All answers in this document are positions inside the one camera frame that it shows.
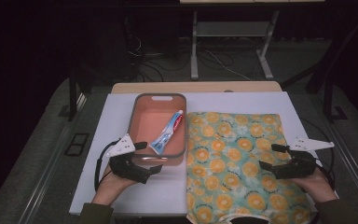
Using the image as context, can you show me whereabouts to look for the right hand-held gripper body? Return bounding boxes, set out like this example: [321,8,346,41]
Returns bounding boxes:
[274,136,336,180]

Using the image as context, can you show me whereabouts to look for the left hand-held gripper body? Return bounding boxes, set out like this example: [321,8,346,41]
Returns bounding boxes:
[105,133,152,185]

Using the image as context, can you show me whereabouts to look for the orange plastic bin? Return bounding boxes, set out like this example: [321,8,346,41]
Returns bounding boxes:
[127,92,187,166]

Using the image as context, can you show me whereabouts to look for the toothpaste tube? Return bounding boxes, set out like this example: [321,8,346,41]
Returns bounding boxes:
[148,109,186,156]

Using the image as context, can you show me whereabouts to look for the orange print tote bag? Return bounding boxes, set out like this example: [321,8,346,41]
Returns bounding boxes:
[185,110,312,224]

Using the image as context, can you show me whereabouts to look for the person's left hand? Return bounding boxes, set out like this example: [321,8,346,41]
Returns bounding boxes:
[90,164,138,207]

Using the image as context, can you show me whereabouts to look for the person's right hand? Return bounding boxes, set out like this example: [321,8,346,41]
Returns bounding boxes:
[290,167,338,204]

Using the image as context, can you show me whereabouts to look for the white board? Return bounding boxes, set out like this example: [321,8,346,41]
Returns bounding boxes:
[68,91,345,217]

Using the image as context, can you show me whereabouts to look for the black metal stand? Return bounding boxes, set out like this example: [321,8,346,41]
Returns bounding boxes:
[58,60,95,123]
[322,78,350,124]

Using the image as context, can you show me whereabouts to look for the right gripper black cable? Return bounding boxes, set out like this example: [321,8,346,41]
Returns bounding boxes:
[315,164,337,191]

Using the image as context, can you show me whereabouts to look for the thin black cable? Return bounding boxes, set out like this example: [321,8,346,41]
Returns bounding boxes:
[301,118,336,175]

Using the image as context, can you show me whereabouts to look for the aluminium rail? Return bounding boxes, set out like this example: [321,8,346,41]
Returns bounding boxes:
[325,117,358,214]
[18,92,89,224]

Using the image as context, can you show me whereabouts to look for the black floor cables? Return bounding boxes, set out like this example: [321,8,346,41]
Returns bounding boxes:
[126,33,194,84]

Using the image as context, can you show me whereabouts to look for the white floor cable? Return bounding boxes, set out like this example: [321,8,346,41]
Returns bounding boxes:
[204,49,254,82]

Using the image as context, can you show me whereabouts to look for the grey metal desk frame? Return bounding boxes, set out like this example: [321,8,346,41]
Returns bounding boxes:
[189,10,281,81]

